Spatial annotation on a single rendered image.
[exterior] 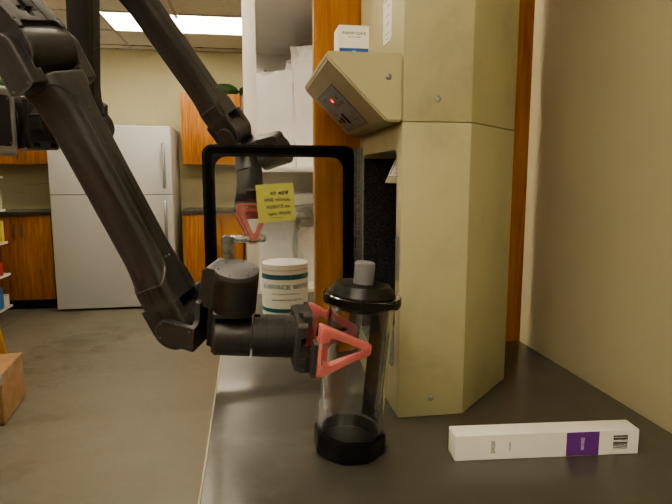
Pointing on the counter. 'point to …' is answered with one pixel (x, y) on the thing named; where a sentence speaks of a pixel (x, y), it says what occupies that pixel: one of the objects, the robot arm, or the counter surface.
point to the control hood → (362, 86)
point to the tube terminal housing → (449, 195)
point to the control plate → (341, 108)
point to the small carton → (351, 38)
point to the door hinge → (358, 202)
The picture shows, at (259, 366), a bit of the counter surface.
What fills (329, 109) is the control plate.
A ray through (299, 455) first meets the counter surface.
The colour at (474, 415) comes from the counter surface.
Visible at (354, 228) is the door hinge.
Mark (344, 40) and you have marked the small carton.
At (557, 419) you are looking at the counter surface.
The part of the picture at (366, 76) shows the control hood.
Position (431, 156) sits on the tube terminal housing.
